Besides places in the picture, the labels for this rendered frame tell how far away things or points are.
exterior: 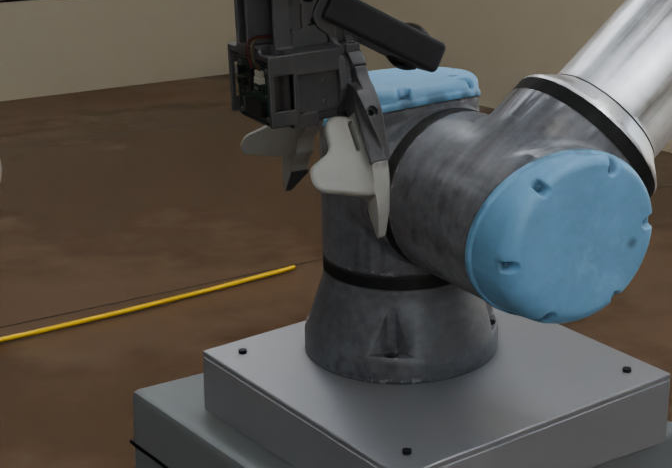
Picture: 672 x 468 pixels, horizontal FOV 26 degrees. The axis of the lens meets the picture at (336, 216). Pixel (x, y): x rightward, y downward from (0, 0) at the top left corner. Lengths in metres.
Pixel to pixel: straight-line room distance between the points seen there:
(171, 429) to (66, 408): 2.21
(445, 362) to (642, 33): 0.35
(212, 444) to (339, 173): 0.43
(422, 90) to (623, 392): 0.33
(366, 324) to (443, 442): 0.16
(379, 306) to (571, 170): 0.28
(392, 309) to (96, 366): 2.60
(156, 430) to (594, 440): 0.44
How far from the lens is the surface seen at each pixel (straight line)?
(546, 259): 1.17
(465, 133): 1.24
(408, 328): 1.35
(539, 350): 1.43
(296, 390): 1.35
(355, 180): 1.05
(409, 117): 1.29
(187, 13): 7.85
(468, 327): 1.38
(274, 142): 1.16
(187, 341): 4.05
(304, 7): 1.07
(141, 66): 7.75
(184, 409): 1.47
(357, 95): 1.06
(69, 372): 3.88
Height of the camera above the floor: 1.43
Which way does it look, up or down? 16 degrees down
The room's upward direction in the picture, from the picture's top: straight up
